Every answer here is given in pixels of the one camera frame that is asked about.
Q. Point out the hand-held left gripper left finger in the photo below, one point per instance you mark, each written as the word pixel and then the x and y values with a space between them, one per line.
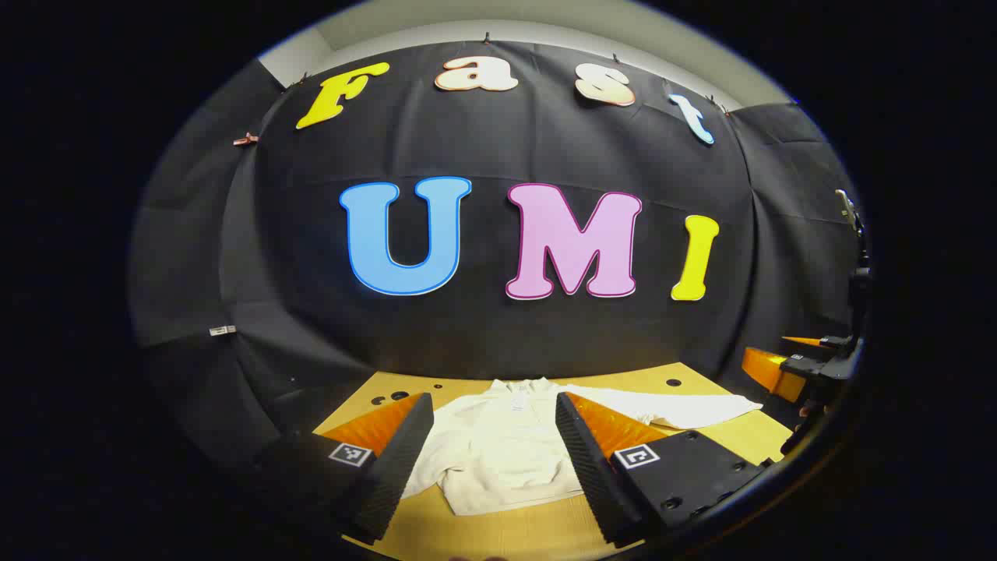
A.
pixel 397 460

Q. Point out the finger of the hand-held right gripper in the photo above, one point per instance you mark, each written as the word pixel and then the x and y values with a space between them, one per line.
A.
pixel 806 342
pixel 767 370

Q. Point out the white cloth clip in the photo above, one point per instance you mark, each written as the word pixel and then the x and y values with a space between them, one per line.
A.
pixel 222 330

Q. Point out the cream white sweatshirt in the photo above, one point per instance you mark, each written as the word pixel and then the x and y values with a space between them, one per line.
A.
pixel 498 444

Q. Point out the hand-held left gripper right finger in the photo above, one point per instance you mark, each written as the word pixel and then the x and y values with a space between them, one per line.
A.
pixel 584 467

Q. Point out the black backdrop cloth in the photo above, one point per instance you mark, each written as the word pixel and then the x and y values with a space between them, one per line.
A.
pixel 498 140

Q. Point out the copper cloth clip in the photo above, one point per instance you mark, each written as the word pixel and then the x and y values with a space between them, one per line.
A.
pixel 246 140

